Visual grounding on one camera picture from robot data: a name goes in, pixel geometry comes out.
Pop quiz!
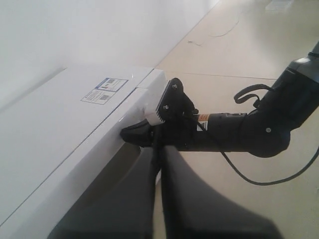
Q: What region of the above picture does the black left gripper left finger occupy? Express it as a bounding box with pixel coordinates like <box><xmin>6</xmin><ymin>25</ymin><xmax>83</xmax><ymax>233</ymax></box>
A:
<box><xmin>48</xmin><ymin>147</ymin><xmax>159</xmax><ymax>239</ymax></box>

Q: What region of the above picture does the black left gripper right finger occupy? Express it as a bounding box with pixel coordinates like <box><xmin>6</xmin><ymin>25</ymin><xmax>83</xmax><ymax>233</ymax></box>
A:
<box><xmin>160</xmin><ymin>146</ymin><xmax>283</xmax><ymax>239</ymax></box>

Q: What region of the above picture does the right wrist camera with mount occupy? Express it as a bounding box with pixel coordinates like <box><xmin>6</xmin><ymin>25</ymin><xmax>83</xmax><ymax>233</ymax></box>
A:
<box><xmin>144</xmin><ymin>78</ymin><xmax>198</xmax><ymax>126</ymax></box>

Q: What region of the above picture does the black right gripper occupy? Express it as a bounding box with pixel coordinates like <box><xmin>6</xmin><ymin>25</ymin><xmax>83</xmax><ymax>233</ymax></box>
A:
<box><xmin>120</xmin><ymin>113</ymin><xmax>224</xmax><ymax>152</ymax></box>

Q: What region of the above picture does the blue white warning sticker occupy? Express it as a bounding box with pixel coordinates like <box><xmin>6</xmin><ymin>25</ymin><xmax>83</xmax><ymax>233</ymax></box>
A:
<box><xmin>81</xmin><ymin>78</ymin><xmax>128</xmax><ymax>105</ymax></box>

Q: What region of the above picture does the white Midea microwave oven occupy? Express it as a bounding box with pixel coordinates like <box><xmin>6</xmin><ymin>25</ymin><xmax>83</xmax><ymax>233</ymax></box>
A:
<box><xmin>0</xmin><ymin>66</ymin><xmax>166</xmax><ymax>239</ymax></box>

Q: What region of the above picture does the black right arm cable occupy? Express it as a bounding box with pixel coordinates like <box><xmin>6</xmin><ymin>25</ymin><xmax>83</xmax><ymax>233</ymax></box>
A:
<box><xmin>194</xmin><ymin>83</ymin><xmax>319</xmax><ymax>185</ymax></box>

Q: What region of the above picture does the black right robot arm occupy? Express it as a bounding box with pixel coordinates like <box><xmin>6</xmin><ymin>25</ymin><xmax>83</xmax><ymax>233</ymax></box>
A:
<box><xmin>120</xmin><ymin>47</ymin><xmax>319</xmax><ymax>158</ymax></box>

